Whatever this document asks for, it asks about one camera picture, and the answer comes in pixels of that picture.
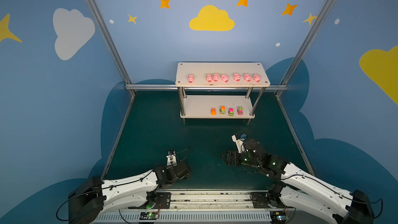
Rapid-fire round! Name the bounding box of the controller board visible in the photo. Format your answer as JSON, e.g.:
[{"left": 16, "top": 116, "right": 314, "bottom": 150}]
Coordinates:
[
  {"left": 139, "top": 212, "right": 159, "bottom": 221},
  {"left": 269, "top": 212, "right": 288, "bottom": 224}
]

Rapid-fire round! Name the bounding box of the aluminium frame post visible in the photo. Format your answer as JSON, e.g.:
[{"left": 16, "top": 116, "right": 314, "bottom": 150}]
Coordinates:
[
  {"left": 85, "top": 0, "right": 132, "bottom": 86},
  {"left": 275, "top": 0, "right": 337, "bottom": 98}
]

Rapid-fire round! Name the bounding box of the right aluminium frame post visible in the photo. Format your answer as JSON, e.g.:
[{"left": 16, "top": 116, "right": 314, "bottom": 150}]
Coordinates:
[{"left": 275, "top": 0, "right": 337, "bottom": 98}]

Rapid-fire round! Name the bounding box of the rear aluminium frame bar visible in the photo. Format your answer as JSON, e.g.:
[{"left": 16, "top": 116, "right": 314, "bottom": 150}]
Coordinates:
[{"left": 125, "top": 84, "right": 288, "bottom": 91}]

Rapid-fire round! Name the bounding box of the left controller board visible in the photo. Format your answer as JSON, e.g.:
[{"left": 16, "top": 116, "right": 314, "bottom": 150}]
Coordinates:
[{"left": 139, "top": 212, "right": 159, "bottom": 221}]

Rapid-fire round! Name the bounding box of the white two-tier shelf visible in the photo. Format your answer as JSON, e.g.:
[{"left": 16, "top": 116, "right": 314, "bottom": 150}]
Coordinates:
[{"left": 175, "top": 62, "right": 271, "bottom": 119}]

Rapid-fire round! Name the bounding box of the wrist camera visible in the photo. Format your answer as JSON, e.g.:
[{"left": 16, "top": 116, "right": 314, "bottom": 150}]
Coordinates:
[
  {"left": 166, "top": 150, "right": 177, "bottom": 167},
  {"left": 232, "top": 133, "right": 247, "bottom": 153}
]

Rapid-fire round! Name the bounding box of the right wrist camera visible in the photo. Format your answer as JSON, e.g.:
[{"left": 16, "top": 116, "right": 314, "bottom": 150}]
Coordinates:
[{"left": 232, "top": 133, "right": 247, "bottom": 153}]

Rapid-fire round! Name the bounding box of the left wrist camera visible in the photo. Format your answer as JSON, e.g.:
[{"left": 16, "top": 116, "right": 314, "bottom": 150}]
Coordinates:
[{"left": 166, "top": 150, "right": 177, "bottom": 167}]

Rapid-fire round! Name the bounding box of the pink pig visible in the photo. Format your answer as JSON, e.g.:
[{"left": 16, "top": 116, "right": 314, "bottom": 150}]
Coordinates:
[
  {"left": 187, "top": 74, "right": 195, "bottom": 84},
  {"left": 253, "top": 74, "right": 261, "bottom": 83},
  {"left": 206, "top": 74, "right": 213, "bottom": 83},
  {"left": 233, "top": 73, "right": 241, "bottom": 82},
  {"left": 213, "top": 74, "right": 220, "bottom": 82},
  {"left": 244, "top": 74, "right": 252, "bottom": 82},
  {"left": 221, "top": 74, "right": 229, "bottom": 83}
]

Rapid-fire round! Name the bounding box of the orange green toy truck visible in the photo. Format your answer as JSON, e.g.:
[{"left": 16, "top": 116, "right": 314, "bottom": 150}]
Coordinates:
[{"left": 220, "top": 106, "right": 226, "bottom": 114}]

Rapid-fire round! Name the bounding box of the left aluminium frame post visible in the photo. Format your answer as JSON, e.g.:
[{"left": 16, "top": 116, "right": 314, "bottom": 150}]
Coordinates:
[{"left": 85, "top": 0, "right": 132, "bottom": 86}]

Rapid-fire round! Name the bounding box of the right controller board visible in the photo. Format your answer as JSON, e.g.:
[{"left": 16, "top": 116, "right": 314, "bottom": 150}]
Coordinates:
[{"left": 269, "top": 212, "right": 288, "bottom": 224}]

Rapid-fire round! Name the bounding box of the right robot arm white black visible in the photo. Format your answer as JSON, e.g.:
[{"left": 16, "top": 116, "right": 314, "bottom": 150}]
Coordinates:
[{"left": 221, "top": 135, "right": 379, "bottom": 224}]

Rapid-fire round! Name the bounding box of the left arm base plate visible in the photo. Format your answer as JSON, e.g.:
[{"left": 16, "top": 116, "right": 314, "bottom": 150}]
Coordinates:
[{"left": 128, "top": 191, "right": 171, "bottom": 209}]

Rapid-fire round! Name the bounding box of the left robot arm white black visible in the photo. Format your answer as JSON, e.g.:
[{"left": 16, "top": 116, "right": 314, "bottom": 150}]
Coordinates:
[{"left": 67, "top": 161, "right": 191, "bottom": 224}]

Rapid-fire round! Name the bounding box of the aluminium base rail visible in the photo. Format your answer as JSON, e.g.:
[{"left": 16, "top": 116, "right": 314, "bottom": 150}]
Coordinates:
[{"left": 90, "top": 190, "right": 301, "bottom": 224}]

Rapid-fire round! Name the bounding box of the pink green toy truck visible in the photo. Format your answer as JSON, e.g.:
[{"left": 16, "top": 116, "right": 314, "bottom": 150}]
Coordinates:
[{"left": 237, "top": 106, "right": 243, "bottom": 115}]

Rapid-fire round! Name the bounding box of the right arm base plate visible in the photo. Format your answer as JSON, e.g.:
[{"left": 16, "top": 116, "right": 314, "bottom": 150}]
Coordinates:
[{"left": 250, "top": 191, "right": 291, "bottom": 208}]

